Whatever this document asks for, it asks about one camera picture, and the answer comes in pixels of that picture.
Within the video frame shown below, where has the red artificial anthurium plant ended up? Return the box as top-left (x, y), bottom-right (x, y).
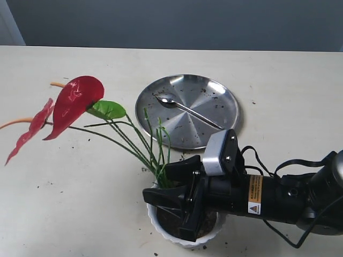
top-left (1, 75), bottom-right (175, 189)

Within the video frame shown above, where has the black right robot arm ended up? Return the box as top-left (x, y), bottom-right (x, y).
top-left (143, 146), bottom-right (342, 241)

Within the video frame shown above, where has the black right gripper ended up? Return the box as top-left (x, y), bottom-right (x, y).
top-left (141, 147), bottom-right (282, 243)

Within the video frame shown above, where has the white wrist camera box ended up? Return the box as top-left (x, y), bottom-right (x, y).
top-left (202, 129), bottom-right (236, 177)

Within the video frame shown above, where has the long metal spoon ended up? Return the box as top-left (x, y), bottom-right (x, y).
top-left (155, 93), bottom-right (223, 130)

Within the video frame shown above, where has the white pot with soil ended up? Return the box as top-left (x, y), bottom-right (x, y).
top-left (146, 182), bottom-right (227, 249)

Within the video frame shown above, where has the round steel plate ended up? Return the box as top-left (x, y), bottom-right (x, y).
top-left (135, 74), bottom-right (242, 150)

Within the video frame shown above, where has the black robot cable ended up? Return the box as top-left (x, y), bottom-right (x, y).
top-left (240, 145), bottom-right (343, 249)

